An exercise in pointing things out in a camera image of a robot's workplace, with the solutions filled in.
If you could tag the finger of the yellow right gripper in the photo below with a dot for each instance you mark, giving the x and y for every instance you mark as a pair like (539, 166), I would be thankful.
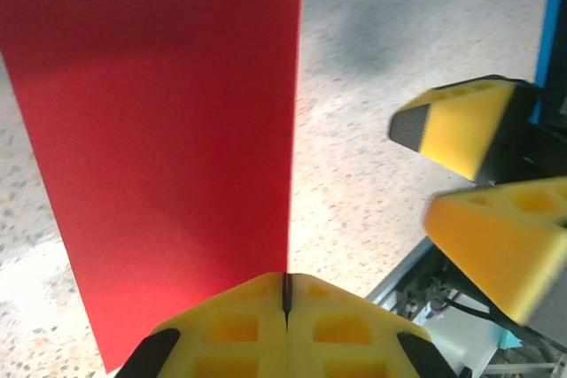
(496, 241)
(460, 125)

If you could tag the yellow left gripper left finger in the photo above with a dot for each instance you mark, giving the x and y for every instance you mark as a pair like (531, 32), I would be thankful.
(230, 334)

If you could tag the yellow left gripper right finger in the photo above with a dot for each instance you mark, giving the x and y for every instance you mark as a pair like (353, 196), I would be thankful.
(345, 334)

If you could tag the red cloth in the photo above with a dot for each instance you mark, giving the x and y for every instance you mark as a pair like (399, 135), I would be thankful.
(155, 130)

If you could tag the blue table edge trim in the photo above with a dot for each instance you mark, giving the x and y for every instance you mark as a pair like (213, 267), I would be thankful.
(546, 19)

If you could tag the aluminium frame beam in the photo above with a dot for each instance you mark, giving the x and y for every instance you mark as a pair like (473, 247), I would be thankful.
(390, 289)

